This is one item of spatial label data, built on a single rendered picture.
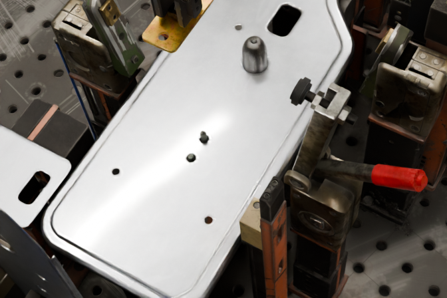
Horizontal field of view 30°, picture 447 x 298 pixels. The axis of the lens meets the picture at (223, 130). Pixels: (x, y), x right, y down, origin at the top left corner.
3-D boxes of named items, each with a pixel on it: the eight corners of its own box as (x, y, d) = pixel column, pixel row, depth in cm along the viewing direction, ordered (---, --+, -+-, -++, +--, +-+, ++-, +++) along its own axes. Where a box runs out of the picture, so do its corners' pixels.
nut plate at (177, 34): (186, -23, 82) (185, -31, 81) (219, -9, 81) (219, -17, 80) (140, 39, 79) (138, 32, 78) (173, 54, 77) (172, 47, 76)
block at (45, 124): (83, 178, 134) (37, 84, 109) (141, 209, 130) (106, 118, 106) (48, 227, 130) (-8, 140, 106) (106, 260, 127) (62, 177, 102)
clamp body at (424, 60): (366, 159, 132) (390, 14, 100) (434, 191, 129) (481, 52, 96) (340, 205, 129) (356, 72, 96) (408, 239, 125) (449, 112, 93)
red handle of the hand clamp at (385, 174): (306, 142, 92) (428, 157, 81) (315, 155, 94) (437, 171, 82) (288, 172, 91) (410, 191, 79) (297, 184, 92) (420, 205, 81)
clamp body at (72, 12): (118, 112, 140) (70, -23, 110) (177, 142, 136) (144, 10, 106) (86, 155, 136) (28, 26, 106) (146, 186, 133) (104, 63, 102)
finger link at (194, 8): (219, -33, 73) (224, 14, 78) (187, -45, 74) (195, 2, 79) (199, -7, 71) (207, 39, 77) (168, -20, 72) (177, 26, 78)
